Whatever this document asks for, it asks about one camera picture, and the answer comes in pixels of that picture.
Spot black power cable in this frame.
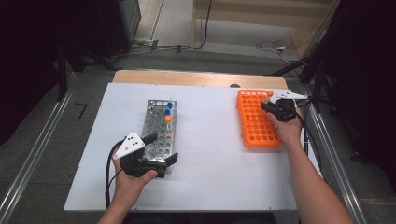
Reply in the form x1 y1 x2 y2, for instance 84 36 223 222
195 0 214 50

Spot aluminium frame rail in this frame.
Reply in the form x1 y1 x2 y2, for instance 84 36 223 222
0 72 78 223
306 92 370 224

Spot person's right hand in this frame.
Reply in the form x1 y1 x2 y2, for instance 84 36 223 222
266 105 305 147

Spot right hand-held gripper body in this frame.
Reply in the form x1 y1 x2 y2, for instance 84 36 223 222
267 90 309 123

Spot grey floor cables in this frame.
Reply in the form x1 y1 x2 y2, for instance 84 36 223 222
130 37 194 53

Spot beige wooden counter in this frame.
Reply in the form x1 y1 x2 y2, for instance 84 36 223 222
191 0 341 60

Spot person's left hand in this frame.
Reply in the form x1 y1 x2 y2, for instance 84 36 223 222
111 147 159 209

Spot dark grey cabinet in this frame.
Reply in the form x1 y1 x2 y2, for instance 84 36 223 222
92 0 142 58

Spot metal test tube rack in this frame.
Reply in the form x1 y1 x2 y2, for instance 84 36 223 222
141 98 178 164

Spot orange test tube rack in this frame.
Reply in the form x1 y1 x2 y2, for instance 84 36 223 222
235 89 283 148

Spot white table sheet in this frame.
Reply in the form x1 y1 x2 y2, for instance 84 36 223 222
64 82 321 213

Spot white floor cable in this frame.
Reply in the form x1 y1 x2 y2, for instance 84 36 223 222
255 39 298 64

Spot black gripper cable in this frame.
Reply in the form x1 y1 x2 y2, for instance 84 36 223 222
104 139 125 210
293 99 323 175

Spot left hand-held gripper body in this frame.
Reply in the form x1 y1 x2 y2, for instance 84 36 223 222
112 131 166 179

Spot black curtain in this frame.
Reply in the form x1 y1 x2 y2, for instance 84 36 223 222
311 0 396 188
0 0 120 145

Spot black metal stand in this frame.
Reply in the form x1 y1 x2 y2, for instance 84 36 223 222
56 40 120 101
270 57 325 114

